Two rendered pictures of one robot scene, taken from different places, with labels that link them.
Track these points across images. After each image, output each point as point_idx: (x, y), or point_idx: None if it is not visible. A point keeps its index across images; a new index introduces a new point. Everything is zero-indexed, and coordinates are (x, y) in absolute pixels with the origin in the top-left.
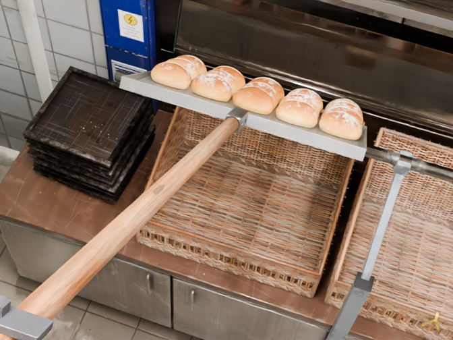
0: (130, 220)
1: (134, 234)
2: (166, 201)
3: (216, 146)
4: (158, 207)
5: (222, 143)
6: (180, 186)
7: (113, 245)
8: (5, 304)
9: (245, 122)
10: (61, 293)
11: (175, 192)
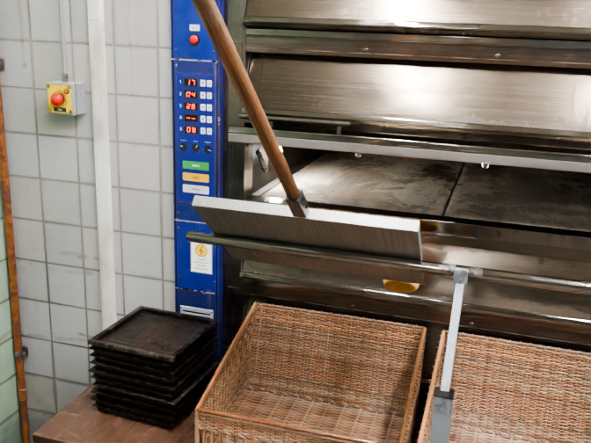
0: None
1: (211, 1)
2: (237, 55)
3: (279, 146)
4: (230, 39)
5: (284, 161)
6: (248, 81)
7: None
8: None
9: (306, 213)
10: None
11: (244, 79)
